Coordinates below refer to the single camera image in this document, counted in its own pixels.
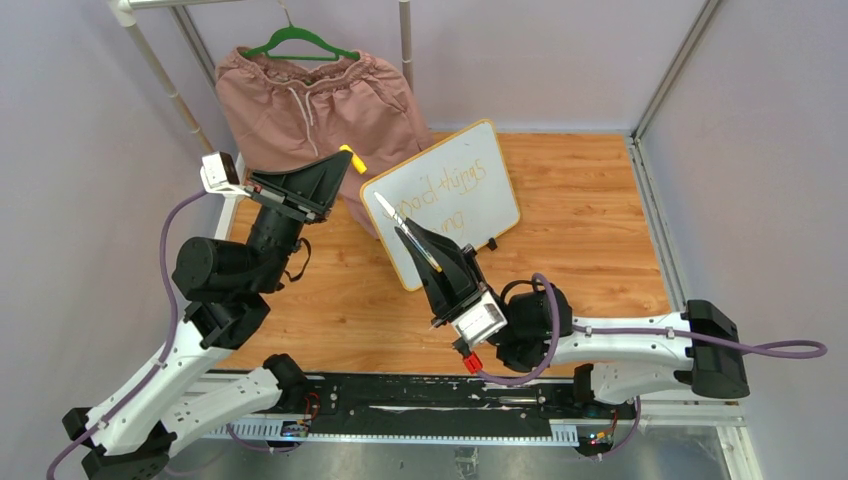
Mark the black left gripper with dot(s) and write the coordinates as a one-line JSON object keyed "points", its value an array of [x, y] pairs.
{"points": [[308, 191]]}

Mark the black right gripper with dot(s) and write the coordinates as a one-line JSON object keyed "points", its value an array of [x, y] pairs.
{"points": [[451, 289]]}

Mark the yellow marker cap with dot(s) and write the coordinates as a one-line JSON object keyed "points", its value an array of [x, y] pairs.
{"points": [[356, 161]]}

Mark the white whiteboard marker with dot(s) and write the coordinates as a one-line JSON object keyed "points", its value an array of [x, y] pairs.
{"points": [[407, 232]]}

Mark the yellow-framed whiteboard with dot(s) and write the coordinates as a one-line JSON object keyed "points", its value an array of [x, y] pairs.
{"points": [[459, 188]]}

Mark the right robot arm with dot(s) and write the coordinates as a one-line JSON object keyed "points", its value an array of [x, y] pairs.
{"points": [[511, 339]]}

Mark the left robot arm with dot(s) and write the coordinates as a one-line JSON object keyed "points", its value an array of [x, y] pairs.
{"points": [[136, 431]]}

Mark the pink shorts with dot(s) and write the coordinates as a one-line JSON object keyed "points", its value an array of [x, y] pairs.
{"points": [[284, 116]]}

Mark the green clothes hanger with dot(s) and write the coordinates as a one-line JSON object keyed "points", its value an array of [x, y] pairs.
{"points": [[320, 49]]}

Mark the white clothes rack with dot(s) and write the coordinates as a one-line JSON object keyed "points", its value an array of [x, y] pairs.
{"points": [[125, 14]]}

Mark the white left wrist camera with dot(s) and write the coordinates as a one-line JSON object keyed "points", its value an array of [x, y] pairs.
{"points": [[219, 175]]}

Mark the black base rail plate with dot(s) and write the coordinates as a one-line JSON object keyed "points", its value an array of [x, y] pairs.
{"points": [[437, 409]]}

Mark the aluminium frame post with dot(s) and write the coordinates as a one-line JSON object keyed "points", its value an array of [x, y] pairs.
{"points": [[652, 206]]}

